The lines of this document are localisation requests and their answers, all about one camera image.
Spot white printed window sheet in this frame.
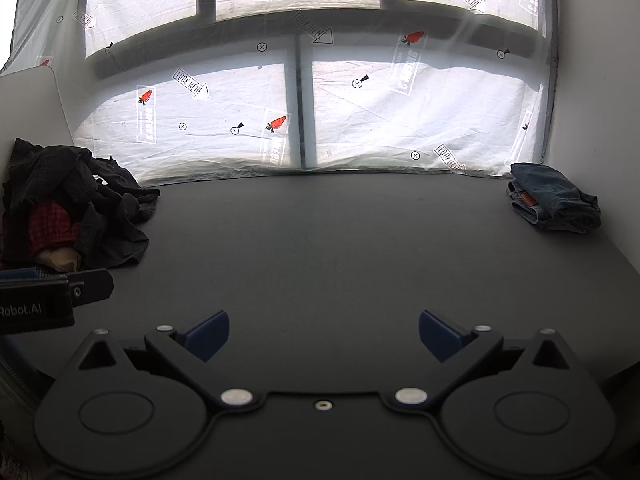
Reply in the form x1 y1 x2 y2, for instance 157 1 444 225
0 0 559 184

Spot folded blue jeans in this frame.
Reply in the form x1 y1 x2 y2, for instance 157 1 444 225
506 162 602 234

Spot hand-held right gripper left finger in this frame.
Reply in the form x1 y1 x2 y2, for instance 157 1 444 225
64 310 269 413

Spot red checked garment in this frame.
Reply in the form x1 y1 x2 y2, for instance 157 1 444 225
26 199 82 257

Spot white board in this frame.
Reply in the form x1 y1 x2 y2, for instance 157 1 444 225
0 65 77 187

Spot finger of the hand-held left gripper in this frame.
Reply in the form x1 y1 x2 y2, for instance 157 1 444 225
0 267 68 285
67 269 115 307

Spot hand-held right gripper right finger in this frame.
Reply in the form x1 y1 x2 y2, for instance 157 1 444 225
379 310 577 413

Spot black pants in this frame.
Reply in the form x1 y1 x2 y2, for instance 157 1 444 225
70 146 161 269

